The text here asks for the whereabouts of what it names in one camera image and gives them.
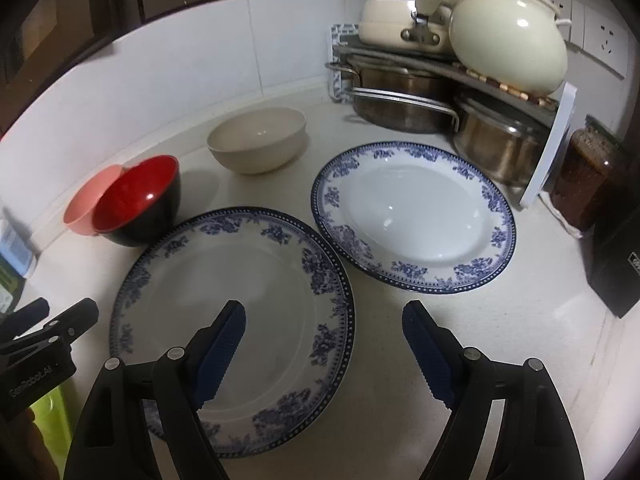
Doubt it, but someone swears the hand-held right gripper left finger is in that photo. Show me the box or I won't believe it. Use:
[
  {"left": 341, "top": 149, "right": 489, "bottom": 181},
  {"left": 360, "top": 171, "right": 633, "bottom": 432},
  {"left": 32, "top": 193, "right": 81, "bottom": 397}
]
[{"left": 62, "top": 300, "right": 247, "bottom": 480}]

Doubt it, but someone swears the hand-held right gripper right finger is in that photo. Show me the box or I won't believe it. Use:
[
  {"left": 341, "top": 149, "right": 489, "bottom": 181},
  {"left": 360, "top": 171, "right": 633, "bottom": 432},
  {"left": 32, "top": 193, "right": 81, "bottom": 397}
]
[{"left": 402, "top": 301, "right": 586, "bottom": 480}]

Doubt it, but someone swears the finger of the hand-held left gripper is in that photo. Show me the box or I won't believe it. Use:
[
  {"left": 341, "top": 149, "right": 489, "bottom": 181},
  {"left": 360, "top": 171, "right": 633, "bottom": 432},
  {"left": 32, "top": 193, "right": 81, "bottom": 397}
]
[
  {"left": 0, "top": 298, "right": 99, "bottom": 358},
  {"left": 0, "top": 298, "right": 51, "bottom": 336}
]

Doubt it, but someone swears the blue floral white plate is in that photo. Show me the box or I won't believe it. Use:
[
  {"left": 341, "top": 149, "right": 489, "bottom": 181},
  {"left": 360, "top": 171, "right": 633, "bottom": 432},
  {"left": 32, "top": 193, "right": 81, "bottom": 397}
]
[
  {"left": 311, "top": 141, "right": 517, "bottom": 295},
  {"left": 109, "top": 206, "right": 356, "bottom": 458}
]

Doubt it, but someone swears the red and black bowl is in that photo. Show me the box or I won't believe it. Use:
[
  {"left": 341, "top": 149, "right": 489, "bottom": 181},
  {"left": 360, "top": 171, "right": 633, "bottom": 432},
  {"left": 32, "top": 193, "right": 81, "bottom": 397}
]
[{"left": 93, "top": 155, "right": 182, "bottom": 248}]

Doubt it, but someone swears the beige bowl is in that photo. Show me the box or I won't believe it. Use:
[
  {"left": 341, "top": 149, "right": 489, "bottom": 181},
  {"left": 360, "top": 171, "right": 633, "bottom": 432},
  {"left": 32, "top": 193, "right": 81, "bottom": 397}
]
[{"left": 207, "top": 108, "right": 307, "bottom": 176}]

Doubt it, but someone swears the green can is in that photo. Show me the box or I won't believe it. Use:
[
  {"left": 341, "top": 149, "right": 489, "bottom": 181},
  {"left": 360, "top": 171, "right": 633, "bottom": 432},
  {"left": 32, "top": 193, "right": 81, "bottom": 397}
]
[{"left": 0, "top": 255, "right": 28, "bottom": 316}]

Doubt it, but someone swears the lime green object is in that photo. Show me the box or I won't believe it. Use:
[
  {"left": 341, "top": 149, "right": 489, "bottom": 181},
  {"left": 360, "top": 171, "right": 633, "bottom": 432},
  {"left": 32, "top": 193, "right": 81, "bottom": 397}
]
[{"left": 27, "top": 382, "right": 76, "bottom": 480}]

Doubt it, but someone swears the white bottle blue label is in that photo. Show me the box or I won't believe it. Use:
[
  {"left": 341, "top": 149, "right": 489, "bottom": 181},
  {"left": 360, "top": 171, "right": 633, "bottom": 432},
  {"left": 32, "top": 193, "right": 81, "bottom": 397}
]
[{"left": 0, "top": 210, "right": 38, "bottom": 278}]

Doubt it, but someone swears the black box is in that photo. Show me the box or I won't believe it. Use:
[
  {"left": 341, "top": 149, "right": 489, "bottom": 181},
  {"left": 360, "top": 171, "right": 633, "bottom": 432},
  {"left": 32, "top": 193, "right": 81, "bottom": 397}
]
[{"left": 586, "top": 200, "right": 640, "bottom": 320}]

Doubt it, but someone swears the small steel pot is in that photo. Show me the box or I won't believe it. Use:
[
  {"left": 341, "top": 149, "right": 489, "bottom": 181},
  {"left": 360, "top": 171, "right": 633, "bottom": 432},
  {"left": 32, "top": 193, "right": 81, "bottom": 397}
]
[{"left": 452, "top": 92, "right": 556, "bottom": 186}]

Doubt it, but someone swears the dark glass jar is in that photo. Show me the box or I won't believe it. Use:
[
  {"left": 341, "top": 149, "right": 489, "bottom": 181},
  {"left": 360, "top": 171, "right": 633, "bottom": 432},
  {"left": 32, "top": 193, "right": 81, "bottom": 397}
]
[{"left": 550, "top": 115, "right": 631, "bottom": 233}]

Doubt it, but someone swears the white pot rack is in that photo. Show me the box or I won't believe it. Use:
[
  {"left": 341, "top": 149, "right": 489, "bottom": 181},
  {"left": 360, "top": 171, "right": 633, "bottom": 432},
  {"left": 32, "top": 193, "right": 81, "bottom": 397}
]
[{"left": 327, "top": 21, "right": 578, "bottom": 211}]

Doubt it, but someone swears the large steel pot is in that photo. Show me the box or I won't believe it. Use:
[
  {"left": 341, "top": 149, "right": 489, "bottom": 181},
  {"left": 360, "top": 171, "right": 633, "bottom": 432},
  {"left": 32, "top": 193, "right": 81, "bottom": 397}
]
[{"left": 325, "top": 57, "right": 461, "bottom": 135}]

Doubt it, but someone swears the wooden bead trivet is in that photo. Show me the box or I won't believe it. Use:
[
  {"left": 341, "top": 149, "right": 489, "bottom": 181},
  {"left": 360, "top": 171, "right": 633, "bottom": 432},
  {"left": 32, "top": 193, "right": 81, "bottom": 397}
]
[{"left": 462, "top": 67, "right": 558, "bottom": 108}]

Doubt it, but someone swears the small cream pot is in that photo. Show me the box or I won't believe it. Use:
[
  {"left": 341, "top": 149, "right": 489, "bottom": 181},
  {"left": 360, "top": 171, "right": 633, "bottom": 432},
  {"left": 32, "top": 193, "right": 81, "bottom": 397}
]
[{"left": 359, "top": 0, "right": 453, "bottom": 53}]

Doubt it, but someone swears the white wall outlet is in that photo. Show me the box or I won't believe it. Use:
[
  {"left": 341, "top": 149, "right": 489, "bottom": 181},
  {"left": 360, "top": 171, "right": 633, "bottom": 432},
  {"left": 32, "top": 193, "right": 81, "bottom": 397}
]
[
  {"left": 535, "top": 0, "right": 573, "bottom": 41},
  {"left": 582, "top": 2, "right": 631, "bottom": 78}
]

